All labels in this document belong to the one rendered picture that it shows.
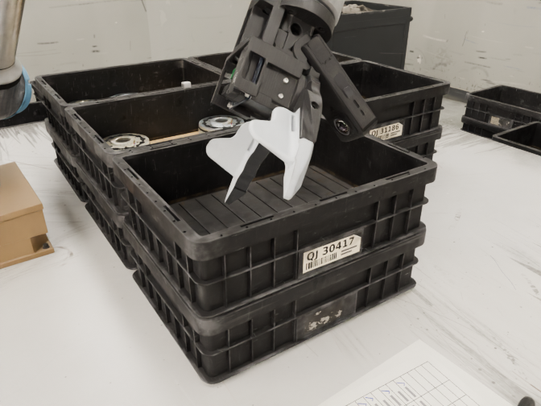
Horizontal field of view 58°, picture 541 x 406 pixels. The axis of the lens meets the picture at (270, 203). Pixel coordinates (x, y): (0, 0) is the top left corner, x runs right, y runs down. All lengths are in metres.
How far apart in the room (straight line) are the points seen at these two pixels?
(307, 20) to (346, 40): 2.15
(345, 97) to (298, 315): 0.32
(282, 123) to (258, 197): 0.41
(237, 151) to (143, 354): 0.35
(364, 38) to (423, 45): 2.10
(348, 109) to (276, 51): 0.10
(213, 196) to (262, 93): 0.42
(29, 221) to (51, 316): 0.20
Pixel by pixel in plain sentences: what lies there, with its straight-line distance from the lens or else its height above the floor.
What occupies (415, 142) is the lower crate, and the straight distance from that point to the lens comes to 1.20.
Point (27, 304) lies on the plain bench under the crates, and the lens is 0.90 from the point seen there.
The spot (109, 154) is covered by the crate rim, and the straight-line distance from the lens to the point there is 0.80.
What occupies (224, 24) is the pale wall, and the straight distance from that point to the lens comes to 4.69.
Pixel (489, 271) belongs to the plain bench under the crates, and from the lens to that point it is 0.97.
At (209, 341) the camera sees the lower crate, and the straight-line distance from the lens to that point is 0.64.
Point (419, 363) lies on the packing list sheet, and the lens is 0.75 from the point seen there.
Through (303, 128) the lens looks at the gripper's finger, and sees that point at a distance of 0.44.
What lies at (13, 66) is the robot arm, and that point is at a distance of 1.06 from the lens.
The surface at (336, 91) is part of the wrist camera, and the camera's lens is 0.51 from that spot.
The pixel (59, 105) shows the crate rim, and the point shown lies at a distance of 1.09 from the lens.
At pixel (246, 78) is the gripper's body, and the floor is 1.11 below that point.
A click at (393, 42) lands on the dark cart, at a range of 2.92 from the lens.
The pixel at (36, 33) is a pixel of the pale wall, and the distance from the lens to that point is 4.14.
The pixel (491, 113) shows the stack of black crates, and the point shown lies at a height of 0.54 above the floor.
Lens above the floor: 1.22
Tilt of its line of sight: 28 degrees down
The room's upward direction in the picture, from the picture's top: straight up
